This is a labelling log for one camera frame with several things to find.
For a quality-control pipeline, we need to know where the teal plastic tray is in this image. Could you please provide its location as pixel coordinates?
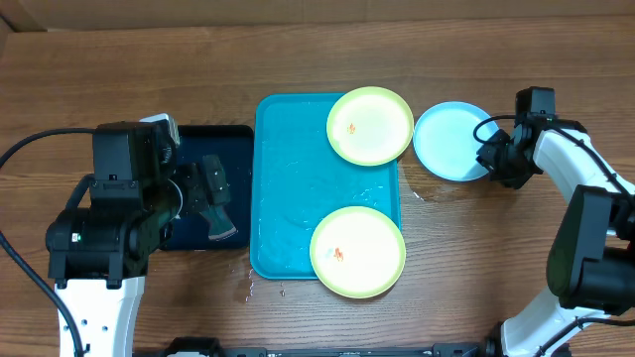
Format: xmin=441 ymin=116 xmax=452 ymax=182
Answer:
xmin=250 ymin=93 xmax=401 ymax=280

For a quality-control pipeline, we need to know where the yellow plate bottom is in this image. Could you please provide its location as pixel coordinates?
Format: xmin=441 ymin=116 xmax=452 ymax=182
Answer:
xmin=310 ymin=206 xmax=406 ymax=299

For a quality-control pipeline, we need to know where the black plastic tray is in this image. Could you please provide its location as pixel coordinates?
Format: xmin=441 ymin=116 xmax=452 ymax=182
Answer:
xmin=163 ymin=125 xmax=254 ymax=251

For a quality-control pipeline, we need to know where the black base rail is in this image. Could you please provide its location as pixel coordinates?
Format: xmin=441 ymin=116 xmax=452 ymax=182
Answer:
xmin=132 ymin=337 xmax=487 ymax=357

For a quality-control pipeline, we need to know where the yellow plate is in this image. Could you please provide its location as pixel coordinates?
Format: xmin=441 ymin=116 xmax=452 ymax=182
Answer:
xmin=310 ymin=206 xmax=406 ymax=299
xmin=326 ymin=86 xmax=414 ymax=167

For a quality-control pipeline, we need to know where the light blue plate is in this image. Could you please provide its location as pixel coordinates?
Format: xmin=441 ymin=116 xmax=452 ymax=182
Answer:
xmin=413 ymin=101 xmax=490 ymax=181

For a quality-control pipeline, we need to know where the green scrub sponge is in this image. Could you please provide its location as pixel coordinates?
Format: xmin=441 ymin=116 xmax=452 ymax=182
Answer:
xmin=200 ymin=205 xmax=237 ymax=241

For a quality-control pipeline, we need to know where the yellow plate top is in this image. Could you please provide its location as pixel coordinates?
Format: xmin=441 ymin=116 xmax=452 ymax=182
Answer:
xmin=326 ymin=86 xmax=414 ymax=167

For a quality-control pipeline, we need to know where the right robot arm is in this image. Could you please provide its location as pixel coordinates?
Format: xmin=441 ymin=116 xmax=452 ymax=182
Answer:
xmin=476 ymin=119 xmax=634 ymax=356

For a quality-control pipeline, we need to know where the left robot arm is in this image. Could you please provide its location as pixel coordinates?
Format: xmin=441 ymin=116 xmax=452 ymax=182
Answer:
xmin=46 ymin=115 xmax=236 ymax=356

